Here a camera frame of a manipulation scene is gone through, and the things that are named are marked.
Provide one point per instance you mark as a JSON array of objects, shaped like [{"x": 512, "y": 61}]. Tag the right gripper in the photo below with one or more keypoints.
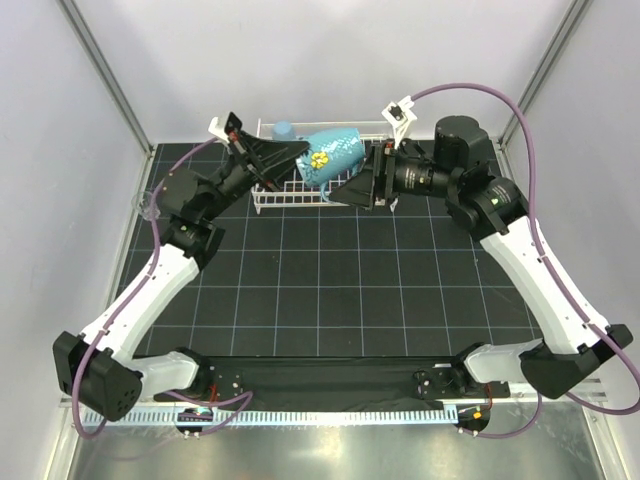
[{"x": 375, "y": 179}]

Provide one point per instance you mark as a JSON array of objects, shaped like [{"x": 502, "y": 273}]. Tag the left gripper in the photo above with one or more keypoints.
[{"x": 265, "y": 160}]

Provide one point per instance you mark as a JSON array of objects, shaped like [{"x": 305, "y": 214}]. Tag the light blue plastic cup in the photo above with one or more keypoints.
[{"x": 283, "y": 131}]

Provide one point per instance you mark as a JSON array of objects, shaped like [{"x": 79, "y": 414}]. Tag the teal flower mug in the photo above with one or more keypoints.
[{"x": 332, "y": 152}]

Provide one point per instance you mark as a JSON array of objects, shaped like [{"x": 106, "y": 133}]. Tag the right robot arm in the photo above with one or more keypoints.
[{"x": 576, "y": 339}]

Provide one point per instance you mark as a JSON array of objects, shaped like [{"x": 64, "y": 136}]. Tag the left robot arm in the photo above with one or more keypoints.
[{"x": 98, "y": 367}]

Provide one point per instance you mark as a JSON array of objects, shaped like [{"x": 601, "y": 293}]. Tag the black grid mat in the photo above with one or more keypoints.
[{"x": 341, "y": 282}]

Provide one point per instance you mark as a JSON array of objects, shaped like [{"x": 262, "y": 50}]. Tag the clear glass cup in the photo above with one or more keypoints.
[{"x": 145, "y": 207}]

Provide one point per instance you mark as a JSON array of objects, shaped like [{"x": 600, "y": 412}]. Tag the white wire dish rack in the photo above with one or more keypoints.
[{"x": 295, "y": 193}]

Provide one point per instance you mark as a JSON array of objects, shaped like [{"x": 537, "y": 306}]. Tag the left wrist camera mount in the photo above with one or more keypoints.
[{"x": 216, "y": 130}]

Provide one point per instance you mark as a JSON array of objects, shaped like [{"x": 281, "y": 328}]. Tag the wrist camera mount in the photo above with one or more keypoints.
[
  {"x": 400, "y": 116},
  {"x": 216, "y": 130}
]

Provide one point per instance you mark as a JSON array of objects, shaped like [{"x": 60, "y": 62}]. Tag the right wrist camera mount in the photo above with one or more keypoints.
[{"x": 400, "y": 116}]

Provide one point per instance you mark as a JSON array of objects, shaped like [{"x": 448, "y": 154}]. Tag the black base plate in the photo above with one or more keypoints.
[{"x": 346, "y": 384}]

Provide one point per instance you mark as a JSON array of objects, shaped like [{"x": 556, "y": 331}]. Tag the white cable duct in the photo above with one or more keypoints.
[{"x": 182, "y": 416}]

